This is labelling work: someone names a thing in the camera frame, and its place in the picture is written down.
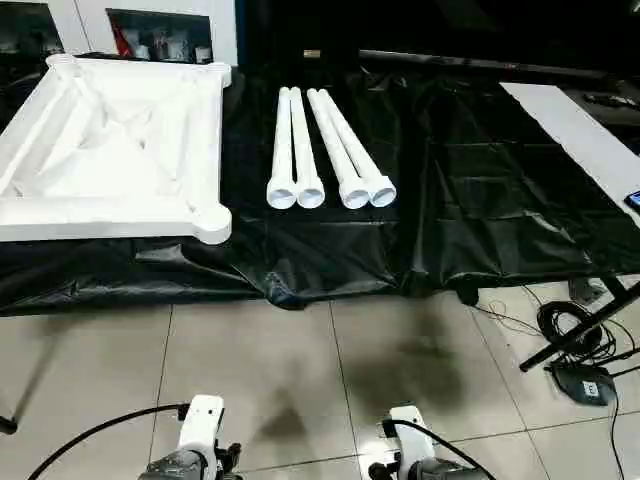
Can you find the white flat board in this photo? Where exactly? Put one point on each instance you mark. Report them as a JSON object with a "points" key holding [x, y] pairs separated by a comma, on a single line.
{"points": [[575, 135]]}

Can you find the white cabinet with glass doors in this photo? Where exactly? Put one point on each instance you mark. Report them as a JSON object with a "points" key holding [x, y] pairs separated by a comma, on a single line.
{"points": [[80, 25]]}

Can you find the black mat cover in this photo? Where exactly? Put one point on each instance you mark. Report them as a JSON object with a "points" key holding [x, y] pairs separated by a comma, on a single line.
{"points": [[450, 200]]}

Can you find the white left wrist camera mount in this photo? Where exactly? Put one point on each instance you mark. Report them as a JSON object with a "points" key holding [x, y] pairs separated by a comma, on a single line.
{"points": [[200, 420]]}

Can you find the black power adapter box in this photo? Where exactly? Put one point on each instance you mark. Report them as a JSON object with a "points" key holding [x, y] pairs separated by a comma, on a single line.
{"points": [[575, 382]]}

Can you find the dark smartphone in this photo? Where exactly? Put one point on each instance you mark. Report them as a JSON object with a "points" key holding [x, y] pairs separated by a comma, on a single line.
{"points": [[634, 199]]}

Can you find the black floor stand base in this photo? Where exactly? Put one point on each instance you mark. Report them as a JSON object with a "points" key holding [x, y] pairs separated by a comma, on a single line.
{"points": [[575, 335]]}

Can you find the long black rod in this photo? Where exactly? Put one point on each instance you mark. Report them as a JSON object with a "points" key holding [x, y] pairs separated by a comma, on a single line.
{"points": [[500, 64]]}

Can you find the small brass fitting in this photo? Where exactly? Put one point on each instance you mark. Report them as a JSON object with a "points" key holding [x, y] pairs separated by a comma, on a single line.
{"points": [[312, 52]]}

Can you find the white plastic table top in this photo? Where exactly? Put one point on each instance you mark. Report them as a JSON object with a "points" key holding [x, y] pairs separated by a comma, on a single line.
{"points": [[125, 150]]}

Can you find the white plastic table leg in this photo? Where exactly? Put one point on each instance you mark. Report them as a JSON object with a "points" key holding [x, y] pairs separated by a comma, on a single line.
{"points": [[303, 150], [282, 150], [359, 150], [337, 150]]}

